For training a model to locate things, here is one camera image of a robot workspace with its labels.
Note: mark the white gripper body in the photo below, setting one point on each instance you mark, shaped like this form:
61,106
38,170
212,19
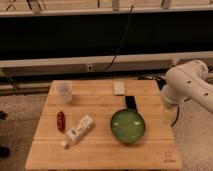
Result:
169,115

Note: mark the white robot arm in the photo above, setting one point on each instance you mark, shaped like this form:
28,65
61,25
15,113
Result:
186,81

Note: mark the clear plastic cup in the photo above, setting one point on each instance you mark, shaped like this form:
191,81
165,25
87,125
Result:
64,90

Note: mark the white wall socket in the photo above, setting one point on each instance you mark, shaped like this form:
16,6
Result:
90,67

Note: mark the metal rail frame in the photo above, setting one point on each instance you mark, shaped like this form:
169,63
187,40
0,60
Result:
72,65

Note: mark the white rectangular block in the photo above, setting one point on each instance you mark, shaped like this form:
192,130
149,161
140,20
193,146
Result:
119,88

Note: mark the green ceramic bowl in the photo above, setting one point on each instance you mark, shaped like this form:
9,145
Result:
128,126

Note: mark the white tube with cap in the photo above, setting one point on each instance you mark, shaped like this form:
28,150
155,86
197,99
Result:
74,134

